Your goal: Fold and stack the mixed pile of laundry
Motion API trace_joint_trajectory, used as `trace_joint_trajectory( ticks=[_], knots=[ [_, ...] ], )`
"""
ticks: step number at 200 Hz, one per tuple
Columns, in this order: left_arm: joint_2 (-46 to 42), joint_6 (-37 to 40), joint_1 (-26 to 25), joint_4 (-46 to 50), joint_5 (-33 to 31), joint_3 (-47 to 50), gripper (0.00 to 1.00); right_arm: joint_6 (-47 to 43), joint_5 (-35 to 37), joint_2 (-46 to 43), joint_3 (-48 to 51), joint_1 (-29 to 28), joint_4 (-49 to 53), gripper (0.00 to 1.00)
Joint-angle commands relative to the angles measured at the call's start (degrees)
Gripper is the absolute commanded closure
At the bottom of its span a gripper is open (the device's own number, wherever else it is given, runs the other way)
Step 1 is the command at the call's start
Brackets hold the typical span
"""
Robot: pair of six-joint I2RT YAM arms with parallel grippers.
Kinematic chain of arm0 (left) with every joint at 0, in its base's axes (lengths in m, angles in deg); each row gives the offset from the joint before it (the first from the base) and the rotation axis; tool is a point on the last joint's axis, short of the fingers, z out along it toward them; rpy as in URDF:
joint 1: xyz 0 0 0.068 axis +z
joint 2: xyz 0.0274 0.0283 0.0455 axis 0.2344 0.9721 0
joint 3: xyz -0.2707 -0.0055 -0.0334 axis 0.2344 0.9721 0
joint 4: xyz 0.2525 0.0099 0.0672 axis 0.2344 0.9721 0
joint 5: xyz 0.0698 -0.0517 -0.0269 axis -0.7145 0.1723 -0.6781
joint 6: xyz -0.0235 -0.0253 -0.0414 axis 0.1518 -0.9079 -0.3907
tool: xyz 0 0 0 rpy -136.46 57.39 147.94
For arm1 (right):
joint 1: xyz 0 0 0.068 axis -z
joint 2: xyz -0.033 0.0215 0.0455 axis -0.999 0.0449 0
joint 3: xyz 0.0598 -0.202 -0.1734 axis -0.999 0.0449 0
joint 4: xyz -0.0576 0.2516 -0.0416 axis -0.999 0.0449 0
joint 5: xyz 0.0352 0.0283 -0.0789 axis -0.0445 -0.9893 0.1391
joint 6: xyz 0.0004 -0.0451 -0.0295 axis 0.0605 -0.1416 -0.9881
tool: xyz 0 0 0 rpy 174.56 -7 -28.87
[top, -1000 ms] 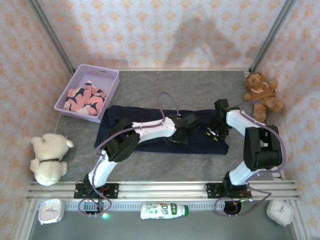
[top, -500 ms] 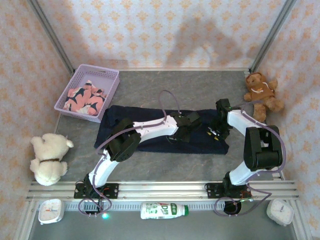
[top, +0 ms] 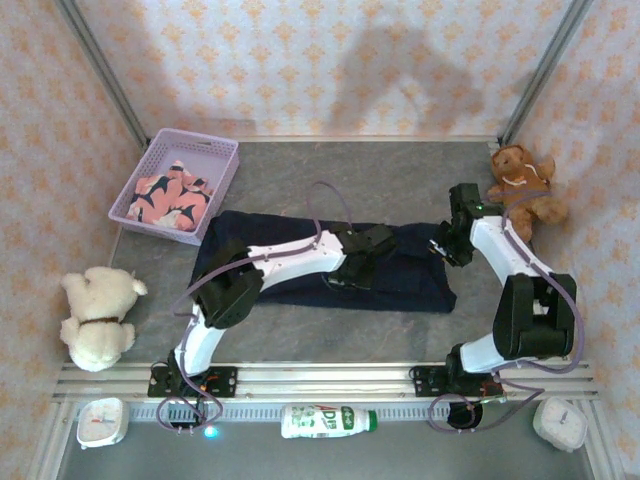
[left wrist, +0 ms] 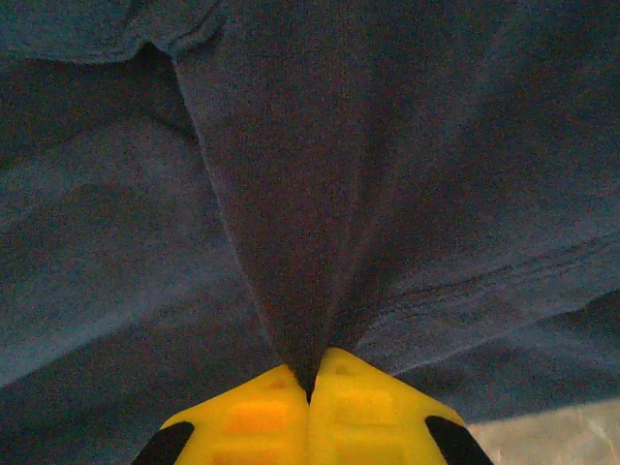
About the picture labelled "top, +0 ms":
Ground white clock red hands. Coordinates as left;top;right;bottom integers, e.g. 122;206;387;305
75;398;129;450

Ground grey slotted cable duct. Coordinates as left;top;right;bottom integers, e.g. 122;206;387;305
74;402;544;422

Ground black round cable grommet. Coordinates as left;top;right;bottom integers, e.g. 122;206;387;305
448;399;485;431

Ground aluminium frame leg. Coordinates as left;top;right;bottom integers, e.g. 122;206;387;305
579;399;627;480
24;399;76;480

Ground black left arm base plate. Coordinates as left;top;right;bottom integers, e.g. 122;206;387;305
147;366;238;399

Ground lilac plastic laundry basket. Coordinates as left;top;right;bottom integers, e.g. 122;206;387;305
108;127;240;247

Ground navy blue shirt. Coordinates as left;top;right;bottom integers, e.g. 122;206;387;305
192;209;457;315

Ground aluminium mounting rail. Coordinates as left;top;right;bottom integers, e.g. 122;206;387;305
52;360;601;401

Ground white clock grey hands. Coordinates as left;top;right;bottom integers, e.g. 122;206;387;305
531;397;589;454

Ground white green plastic bottle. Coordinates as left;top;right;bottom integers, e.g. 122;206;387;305
279;403;379;440

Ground aluminium frame post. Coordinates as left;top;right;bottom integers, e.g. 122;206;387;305
57;0;151;146
499;0;596;146

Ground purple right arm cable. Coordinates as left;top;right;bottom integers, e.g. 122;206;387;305
427;184;586;434

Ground pink floral garment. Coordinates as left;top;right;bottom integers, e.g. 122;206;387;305
124;159;216;232

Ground brown teddy bear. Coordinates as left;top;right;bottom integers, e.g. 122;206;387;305
487;143;570;244

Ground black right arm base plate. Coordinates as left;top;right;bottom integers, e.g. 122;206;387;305
409;365;504;399

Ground aluminium back rail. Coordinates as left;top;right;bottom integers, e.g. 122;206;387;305
144;133;504;146

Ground white plush bear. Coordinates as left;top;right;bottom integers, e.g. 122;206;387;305
59;266;149;372

